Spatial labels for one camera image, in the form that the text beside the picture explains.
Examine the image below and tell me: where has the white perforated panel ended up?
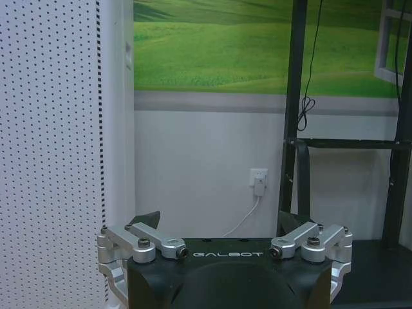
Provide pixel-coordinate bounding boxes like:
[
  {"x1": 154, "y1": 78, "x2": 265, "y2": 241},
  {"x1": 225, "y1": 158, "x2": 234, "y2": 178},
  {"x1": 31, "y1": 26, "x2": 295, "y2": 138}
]
[{"x1": 0, "y1": 0, "x2": 109, "y2": 309}]

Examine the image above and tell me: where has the white cabinet side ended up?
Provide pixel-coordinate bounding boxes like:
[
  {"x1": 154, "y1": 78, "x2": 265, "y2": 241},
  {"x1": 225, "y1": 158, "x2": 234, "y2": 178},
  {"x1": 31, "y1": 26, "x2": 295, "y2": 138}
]
[{"x1": 96, "y1": 0, "x2": 136, "y2": 309}]

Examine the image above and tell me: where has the green meadow wall poster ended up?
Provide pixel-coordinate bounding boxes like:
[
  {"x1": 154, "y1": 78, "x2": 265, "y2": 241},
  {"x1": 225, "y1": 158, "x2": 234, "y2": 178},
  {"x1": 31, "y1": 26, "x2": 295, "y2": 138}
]
[{"x1": 133, "y1": 0, "x2": 412, "y2": 99}]

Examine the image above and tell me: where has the white wall socket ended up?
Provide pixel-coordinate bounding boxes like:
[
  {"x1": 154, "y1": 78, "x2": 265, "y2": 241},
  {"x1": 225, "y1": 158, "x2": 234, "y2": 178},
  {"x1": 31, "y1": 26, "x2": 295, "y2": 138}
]
[{"x1": 248, "y1": 167, "x2": 268, "y2": 187}]

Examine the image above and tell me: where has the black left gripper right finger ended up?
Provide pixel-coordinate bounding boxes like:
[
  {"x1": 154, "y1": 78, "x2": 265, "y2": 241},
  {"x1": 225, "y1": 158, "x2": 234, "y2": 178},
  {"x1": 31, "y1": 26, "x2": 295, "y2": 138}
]
[{"x1": 270, "y1": 211, "x2": 353, "y2": 306}]

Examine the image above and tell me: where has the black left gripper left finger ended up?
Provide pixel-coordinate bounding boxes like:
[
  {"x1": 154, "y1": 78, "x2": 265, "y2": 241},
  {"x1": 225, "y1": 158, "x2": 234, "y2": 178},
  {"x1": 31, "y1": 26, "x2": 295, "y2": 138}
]
[{"x1": 97, "y1": 211, "x2": 189, "y2": 306}]

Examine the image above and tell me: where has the white power cable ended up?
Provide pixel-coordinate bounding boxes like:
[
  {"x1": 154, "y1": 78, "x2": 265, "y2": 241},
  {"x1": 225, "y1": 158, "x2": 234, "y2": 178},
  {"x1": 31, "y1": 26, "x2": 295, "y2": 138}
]
[{"x1": 221, "y1": 194, "x2": 261, "y2": 238}]

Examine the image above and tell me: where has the thin black hanging cable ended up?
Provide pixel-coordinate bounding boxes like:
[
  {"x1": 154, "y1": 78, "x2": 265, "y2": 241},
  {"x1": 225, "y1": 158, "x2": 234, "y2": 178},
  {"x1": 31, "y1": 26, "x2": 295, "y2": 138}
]
[{"x1": 296, "y1": 0, "x2": 324, "y2": 132}]

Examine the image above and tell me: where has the black metal frame stand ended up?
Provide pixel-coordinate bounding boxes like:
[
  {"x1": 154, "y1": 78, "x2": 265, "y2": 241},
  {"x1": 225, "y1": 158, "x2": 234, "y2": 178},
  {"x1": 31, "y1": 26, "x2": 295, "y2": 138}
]
[{"x1": 276, "y1": 0, "x2": 412, "y2": 250}]

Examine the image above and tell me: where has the white plug adapter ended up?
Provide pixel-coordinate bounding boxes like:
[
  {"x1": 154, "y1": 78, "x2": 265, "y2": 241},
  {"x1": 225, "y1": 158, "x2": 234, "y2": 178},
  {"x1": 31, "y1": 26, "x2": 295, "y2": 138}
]
[{"x1": 253, "y1": 175, "x2": 266, "y2": 196}]

